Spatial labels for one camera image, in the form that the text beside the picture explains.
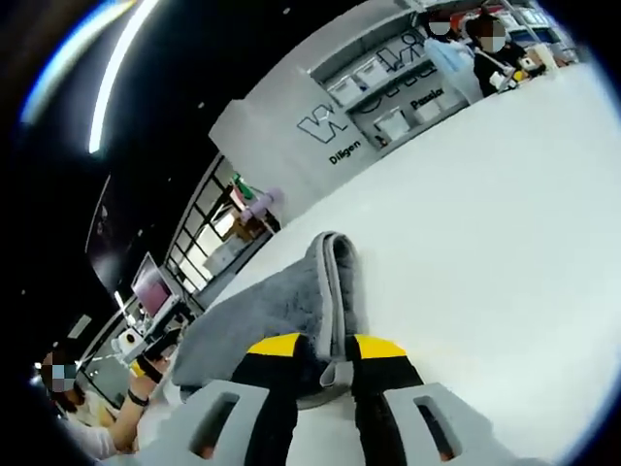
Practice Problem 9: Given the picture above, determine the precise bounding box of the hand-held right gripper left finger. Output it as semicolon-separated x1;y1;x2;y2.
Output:
144;332;317;466

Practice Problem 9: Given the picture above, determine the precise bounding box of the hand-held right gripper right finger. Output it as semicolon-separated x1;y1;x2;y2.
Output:
350;333;529;466

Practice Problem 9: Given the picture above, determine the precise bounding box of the grey towel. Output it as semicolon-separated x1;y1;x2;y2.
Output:
171;229;371;413

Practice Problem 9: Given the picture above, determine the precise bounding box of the person's left hand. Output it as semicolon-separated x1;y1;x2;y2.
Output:
129;356;170;392

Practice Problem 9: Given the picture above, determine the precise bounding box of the computer monitor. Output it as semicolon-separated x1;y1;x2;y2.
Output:
129;250;175;317

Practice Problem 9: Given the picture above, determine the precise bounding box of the person's white shirt torso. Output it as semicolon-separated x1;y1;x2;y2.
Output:
56;386;126;462

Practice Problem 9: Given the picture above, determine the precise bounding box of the purple rolled mat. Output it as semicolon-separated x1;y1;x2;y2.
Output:
240;187;287;223

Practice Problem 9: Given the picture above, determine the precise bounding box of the green red hanging item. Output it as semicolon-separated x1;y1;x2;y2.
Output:
231;171;257;201

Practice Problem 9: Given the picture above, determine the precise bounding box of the white ceiling light strip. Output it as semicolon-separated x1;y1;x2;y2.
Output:
87;0;162;155

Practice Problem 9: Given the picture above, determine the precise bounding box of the grey metal storage shelf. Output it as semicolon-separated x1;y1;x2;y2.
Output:
309;0;579;148

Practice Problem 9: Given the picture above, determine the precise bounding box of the group of white storage boxes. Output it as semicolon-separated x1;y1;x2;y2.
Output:
327;9;579;143

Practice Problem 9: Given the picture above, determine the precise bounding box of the large dark wall screen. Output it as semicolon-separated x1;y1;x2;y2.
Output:
83;173;133;293

